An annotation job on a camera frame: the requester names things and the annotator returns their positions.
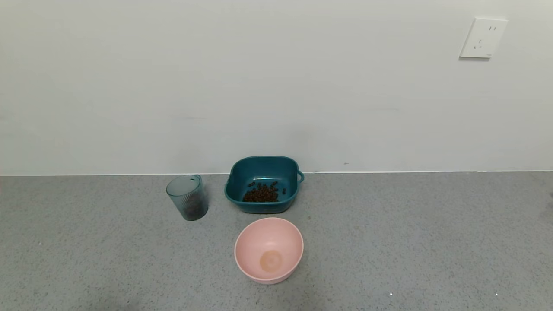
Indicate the brown pellets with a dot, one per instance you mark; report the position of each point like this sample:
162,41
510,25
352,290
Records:
261,194
193,209

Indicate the transparent teal ribbed cup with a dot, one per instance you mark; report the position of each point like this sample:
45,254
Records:
183,188

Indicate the pink round bowl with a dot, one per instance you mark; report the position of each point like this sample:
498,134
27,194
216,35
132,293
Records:
268,250

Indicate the teal square plastic basin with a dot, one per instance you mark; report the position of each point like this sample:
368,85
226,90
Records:
263,170

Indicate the white wall socket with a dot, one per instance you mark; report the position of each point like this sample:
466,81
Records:
484,38

